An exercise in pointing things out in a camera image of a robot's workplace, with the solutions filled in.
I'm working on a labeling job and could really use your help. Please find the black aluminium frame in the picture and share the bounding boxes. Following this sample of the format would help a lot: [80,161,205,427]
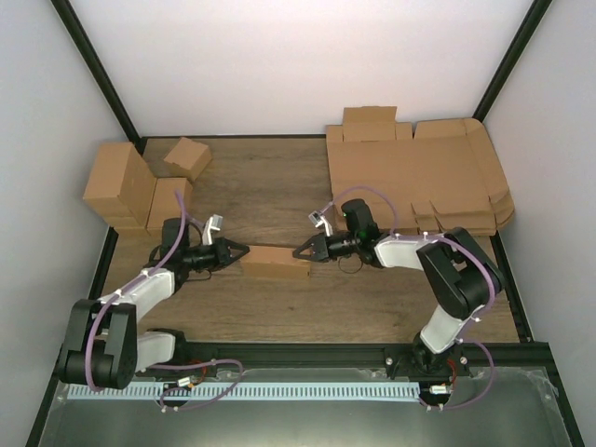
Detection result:
[51,0,584,446]

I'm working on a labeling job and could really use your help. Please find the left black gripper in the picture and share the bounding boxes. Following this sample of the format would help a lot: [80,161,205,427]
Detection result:
[183,237,251,272]

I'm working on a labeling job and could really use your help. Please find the clear plastic sheet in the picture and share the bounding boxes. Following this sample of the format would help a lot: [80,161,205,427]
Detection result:
[39,368,572,446]

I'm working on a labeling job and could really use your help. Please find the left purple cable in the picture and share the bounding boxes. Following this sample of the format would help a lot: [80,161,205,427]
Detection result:
[86,189,246,413]

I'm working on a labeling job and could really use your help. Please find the tall folded cardboard box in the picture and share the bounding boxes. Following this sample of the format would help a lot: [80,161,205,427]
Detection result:
[83,142,156,236]

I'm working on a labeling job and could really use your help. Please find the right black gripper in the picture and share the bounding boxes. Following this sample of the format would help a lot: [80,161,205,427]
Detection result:
[293,233,359,264]

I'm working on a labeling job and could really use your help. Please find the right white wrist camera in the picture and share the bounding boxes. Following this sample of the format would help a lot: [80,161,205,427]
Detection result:
[308,210,333,237]

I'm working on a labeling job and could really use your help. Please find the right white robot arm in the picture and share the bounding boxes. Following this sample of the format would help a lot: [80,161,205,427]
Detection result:
[292,198,506,376]

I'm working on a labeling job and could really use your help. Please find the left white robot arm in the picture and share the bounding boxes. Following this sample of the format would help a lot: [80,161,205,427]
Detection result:
[56,214,250,391]

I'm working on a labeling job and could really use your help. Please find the small tilted cardboard box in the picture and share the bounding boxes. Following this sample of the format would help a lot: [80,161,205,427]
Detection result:
[163,137,212,183]

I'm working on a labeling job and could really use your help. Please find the light blue slotted cable duct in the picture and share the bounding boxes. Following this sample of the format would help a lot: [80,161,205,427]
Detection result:
[67,382,420,402]

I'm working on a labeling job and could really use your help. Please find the stack of flat cardboard blanks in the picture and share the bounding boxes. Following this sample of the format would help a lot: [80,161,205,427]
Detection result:
[326,106,515,236]

